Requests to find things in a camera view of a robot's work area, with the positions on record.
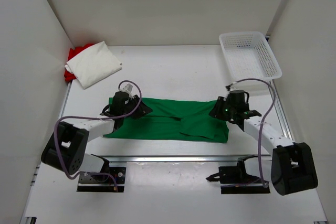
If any aluminium table edge rail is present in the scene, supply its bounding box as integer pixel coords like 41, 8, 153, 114
102, 155, 274, 164

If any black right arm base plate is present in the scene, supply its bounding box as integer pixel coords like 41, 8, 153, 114
205, 155, 270, 195

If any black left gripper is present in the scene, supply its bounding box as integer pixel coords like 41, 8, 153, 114
121, 94, 152, 119

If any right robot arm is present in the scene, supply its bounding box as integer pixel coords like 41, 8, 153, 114
209, 90, 318, 195

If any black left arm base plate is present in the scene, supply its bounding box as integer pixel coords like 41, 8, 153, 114
77, 163, 127, 193

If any white plastic basket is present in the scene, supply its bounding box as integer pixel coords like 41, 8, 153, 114
219, 31, 282, 89

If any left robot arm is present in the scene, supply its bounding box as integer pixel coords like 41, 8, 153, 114
41, 91, 153, 183

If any white t-shirt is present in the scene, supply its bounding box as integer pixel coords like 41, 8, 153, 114
65, 41, 122, 89

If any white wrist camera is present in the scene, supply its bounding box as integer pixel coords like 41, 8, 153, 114
119, 83, 133, 98
225, 82, 239, 92

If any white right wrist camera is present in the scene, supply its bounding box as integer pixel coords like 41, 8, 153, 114
225, 82, 239, 92

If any green t-shirt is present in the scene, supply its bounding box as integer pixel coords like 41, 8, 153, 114
104, 98, 229, 143

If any red t-shirt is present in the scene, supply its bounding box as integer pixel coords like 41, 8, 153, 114
64, 42, 94, 81

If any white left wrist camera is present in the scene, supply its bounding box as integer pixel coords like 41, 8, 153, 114
119, 83, 133, 98

